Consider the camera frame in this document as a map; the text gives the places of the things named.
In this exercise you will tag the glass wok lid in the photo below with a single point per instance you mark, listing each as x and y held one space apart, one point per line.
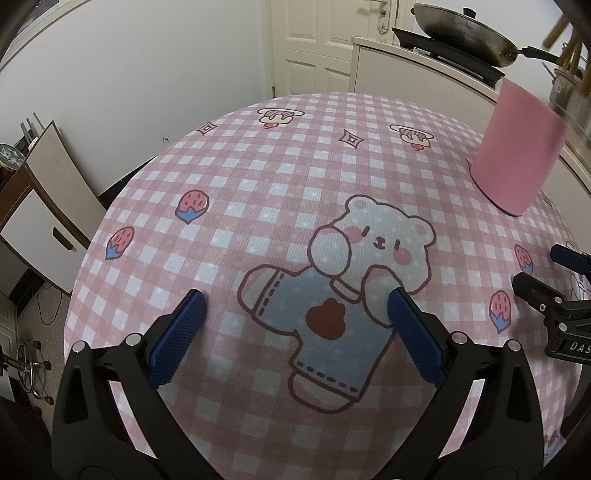
468 12

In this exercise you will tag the metal wheeled stand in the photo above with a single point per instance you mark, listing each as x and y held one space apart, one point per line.
27 364

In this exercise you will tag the white kitchen cabinet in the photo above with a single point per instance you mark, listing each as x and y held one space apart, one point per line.
383 69

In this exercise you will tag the bunch of wooden chopsticks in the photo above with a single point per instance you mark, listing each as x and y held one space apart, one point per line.
556 30

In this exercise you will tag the black induction cooktop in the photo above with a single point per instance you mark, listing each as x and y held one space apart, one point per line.
461 64

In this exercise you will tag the white brown small cabinet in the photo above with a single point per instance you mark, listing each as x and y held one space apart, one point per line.
41 230

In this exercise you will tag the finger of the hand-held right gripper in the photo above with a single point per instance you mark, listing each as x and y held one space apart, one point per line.
565 256
535 290

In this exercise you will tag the black frying pan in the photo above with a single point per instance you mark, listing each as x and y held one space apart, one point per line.
471 41

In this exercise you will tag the pink checked tablecloth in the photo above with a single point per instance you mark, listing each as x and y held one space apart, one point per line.
277 184

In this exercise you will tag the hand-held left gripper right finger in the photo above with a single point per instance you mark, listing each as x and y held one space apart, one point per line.
415 337

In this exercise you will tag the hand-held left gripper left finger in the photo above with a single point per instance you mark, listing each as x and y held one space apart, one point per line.
178 341

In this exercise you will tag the steel steamer pot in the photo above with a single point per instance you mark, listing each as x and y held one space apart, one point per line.
565 92

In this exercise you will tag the round decorative plate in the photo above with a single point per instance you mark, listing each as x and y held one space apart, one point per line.
10 156

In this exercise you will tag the pink cylindrical cup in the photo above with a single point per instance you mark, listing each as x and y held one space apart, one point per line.
517 152

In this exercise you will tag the white panel door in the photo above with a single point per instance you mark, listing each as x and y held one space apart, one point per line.
314 46

